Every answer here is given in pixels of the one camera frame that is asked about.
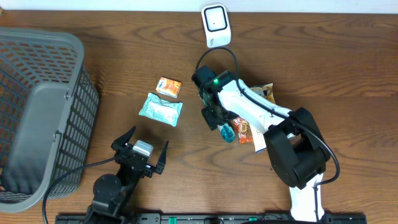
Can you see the red chocolate bar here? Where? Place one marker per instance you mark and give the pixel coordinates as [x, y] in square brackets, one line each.
[243, 130]

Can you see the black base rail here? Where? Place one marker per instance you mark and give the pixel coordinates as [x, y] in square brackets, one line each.
[155, 218]

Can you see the grey plastic basket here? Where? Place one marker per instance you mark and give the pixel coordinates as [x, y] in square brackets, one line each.
[48, 110]

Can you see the blue mouthwash bottle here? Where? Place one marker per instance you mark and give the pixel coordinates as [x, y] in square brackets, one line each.
[227, 132]

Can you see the white barcode scanner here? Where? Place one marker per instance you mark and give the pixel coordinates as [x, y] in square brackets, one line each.
[216, 25]

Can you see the small orange box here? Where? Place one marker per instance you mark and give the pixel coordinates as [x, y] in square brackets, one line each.
[168, 87]

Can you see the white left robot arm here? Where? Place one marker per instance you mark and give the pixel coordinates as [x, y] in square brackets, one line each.
[112, 192]

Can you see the orange snack bag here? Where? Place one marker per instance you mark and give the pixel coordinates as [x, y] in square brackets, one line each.
[265, 91]

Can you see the green wet wipes pack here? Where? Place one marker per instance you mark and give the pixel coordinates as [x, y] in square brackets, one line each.
[161, 110]

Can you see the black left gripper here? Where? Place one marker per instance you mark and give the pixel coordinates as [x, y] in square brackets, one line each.
[120, 143]

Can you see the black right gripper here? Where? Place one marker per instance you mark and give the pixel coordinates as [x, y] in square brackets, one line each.
[212, 122]

